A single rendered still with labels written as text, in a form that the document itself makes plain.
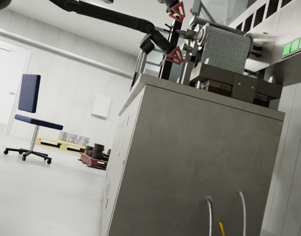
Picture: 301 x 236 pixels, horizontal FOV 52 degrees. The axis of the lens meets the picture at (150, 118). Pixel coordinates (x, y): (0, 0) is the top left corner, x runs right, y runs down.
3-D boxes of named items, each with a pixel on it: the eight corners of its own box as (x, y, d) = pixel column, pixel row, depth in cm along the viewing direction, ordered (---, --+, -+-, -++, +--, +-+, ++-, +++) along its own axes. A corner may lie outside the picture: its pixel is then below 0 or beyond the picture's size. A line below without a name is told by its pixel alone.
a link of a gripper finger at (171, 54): (179, 65, 150) (166, 51, 150) (176, 68, 157) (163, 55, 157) (189, 55, 151) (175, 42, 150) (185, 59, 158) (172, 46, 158)
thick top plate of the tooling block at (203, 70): (189, 81, 152) (192, 69, 152) (262, 101, 157) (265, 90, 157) (198, 75, 136) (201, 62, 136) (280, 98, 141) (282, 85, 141)
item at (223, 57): (197, 76, 157) (205, 41, 158) (239, 87, 160) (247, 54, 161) (197, 75, 156) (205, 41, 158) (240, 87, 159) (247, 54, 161)
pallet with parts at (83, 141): (84, 151, 805) (88, 136, 808) (92, 156, 719) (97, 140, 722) (31, 140, 751) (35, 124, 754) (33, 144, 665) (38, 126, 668)
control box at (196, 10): (190, 16, 227) (193, 3, 227) (199, 17, 225) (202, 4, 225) (188, 11, 220) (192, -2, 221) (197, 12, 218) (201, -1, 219)
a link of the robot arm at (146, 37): (150, 23, 146) (145, 20, 153) (133, 40, 147) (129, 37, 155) (165, 40, 152) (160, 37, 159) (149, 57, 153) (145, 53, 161)
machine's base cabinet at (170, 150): (101, 185, 368) (119, 115, 375) (152, 196, 376) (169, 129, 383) (91, 294, 119) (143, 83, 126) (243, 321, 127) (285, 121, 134)
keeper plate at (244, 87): (230, 98, 137) (235, 74, 138) (250, 103, 139) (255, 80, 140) (232, 97, 135) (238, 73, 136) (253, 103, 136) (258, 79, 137)
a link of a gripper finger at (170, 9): (180, 19, 157) (169, 4, 156) (177, 24, 164) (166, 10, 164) (190, 12, 158) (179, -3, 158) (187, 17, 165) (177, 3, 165)
